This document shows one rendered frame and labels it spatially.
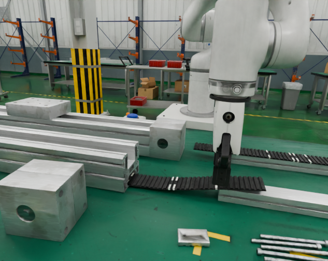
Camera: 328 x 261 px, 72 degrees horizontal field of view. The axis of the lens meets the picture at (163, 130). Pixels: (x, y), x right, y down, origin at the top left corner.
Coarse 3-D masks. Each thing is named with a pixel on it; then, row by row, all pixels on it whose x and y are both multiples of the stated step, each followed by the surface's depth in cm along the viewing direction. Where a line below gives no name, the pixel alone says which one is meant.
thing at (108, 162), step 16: (0, 128) 62; (16, 128) 62; (0, 144) 53; (16, 144) 52; (32, 144) 52; (48, 144) 52; (64, 144) 58; (80, 144) 57; (96, 144) 56; (112, 144) 55; (128, 144) 54; (0, 160) 55; (16, 160) 54; (48, 160) 51; (64, 160) 50; (80, 160) 51; (96, 160) 48; (112, 160) 47; (128, 160) 55; (96, 176) 50; (112, 176) 50; (128, 176) 51
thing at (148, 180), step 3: (147, 177) 54; (150, 177) 55; (153, 177) 54; (147, 180) 53; (150, 180) 53; (144, 183) 52; (147, 183) 52; (150, 183) 52; (141, 186) 51; (144, 186) 51; (147, 186) 50
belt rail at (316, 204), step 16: (224, 192) 47; (240, 192) 46; (256, 192) 46; (272, 192) 46; (288, 192) 46; (304, 192) 47; (272, 208) 46; (288, 208) 45; (304, 208) 45; (320, 208) 43
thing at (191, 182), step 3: (189, 177) 53; (195, 177) 52; (189, 180) 51; (192, 180) 52; (195, 180) 51; (189, 183) 50; (192, 183) 50; (195, 183) 50; (186, 186) 49; (189, 186) 49; (192, 186) 49; (186, 189) 48; (189, 189) 48; (192, 189) 48
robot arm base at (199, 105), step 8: (192, 72) 97; (200, 72) 95; (208, 72) 94; (192, 80) 98; (200, 80) 96; (192, 88) 99; (200, 88) 97; (192, 96) 100; (200, 96) 98; (208, 96) 98; (192, 104) 101; (200, 104) 99; (208, 104) 99; (184, 112) 101; (192, 112) 101; (200, 112) 100; (208, 112) 101
